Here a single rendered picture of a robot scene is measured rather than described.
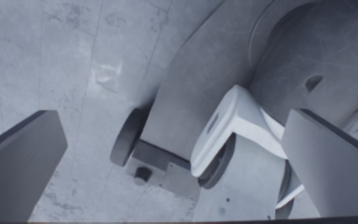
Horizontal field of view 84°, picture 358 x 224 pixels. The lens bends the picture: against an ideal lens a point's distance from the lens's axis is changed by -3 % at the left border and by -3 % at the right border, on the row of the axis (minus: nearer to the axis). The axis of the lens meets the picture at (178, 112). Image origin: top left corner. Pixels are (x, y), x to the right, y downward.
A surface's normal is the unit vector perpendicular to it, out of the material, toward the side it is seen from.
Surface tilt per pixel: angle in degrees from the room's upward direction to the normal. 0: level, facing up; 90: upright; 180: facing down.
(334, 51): 35
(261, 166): 52
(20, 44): 0
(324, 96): 14
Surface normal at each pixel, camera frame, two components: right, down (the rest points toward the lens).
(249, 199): 0.25, -0.45
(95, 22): -0.18, 0.51
